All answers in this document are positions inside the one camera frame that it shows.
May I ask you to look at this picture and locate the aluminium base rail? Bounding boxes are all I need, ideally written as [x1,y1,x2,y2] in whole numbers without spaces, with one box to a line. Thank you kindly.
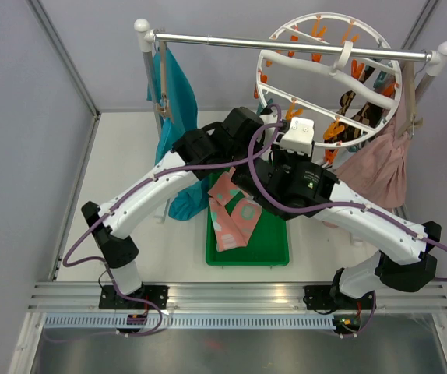
[26,282,447,314]

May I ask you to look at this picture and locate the wooden left clip hanger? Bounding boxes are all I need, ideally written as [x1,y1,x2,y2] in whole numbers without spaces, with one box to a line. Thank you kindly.
[157,41,173,121]

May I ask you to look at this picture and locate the pink pleated skirt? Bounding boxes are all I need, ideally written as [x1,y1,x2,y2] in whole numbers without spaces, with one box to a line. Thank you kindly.
[336,98,411,210]

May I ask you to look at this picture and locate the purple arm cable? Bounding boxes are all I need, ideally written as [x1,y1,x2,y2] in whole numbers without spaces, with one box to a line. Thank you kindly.
[62,103,283,297]
[248,122,447,282]

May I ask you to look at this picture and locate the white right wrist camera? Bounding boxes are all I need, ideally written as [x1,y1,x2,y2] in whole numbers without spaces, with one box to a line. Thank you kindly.
[274,117,315,157]

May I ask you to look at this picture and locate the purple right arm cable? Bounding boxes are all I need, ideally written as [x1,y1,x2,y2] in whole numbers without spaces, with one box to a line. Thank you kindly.
[248,122,447,282]

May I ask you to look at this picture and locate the brown argyle sock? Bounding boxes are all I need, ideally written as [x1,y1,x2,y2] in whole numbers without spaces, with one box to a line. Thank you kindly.
[337,102,383,142]
[336,90,356,116]

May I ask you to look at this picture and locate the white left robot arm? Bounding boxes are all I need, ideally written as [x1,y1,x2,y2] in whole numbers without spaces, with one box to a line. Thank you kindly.
[81,107,280,309]

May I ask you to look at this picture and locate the wooden clip hanger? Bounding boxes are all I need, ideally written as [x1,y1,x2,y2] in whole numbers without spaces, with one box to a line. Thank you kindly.
[395,62,424,139]
[157,41,173,121]

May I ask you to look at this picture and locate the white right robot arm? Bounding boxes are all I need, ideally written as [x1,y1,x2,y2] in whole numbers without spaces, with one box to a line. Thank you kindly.
[231,150,441,309]

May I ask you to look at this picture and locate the metal clothes rack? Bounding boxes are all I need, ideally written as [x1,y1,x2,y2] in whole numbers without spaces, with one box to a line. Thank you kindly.
[133,18,447,223]

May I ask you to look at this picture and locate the pink patterned sock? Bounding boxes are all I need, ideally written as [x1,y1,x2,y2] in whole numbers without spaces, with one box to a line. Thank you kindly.
[208,168,262,252]
[209,197,249,252]

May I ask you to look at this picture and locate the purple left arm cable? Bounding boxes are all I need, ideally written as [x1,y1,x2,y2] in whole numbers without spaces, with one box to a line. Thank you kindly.
[62,103,283,297]

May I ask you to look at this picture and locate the white round clip hanger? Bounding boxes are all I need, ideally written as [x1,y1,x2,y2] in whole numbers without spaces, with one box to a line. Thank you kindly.
[254,12,403,153]

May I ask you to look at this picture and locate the wooden right clip hanger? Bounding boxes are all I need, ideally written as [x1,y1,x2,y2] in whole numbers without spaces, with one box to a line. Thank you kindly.
[395,62,424,139]

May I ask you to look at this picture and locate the green plastic tray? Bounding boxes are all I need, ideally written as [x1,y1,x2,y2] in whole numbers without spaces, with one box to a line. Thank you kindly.
[206,172,290,266]

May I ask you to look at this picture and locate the white slotted cable duct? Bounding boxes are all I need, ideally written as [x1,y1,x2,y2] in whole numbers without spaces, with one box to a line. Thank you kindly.
[44,313,335,330]

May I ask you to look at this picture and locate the teal cloth on hanger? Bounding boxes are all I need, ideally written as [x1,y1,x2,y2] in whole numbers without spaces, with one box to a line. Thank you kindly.
[155,50,209,221]

